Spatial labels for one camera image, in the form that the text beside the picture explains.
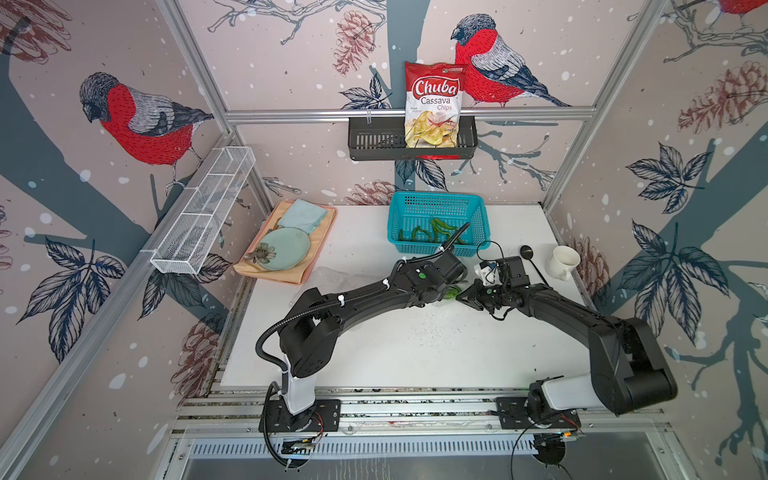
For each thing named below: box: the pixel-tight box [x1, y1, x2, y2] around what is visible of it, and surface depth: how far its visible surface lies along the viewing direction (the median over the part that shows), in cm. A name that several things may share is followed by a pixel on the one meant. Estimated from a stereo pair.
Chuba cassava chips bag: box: [404, 62, 467, 148], surface depth 87 cm
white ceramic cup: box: [549, 245, 581, 281], surface depth 97 cm
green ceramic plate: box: [255, 227, 311, 271], surface depth 109 cm
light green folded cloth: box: [278, 198, 328, 234], surface depth 120 cm
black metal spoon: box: [520, 245, 550, 287], surface depth 108 cm
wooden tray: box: [233, 199, 338, 284], surface depth 112 cm
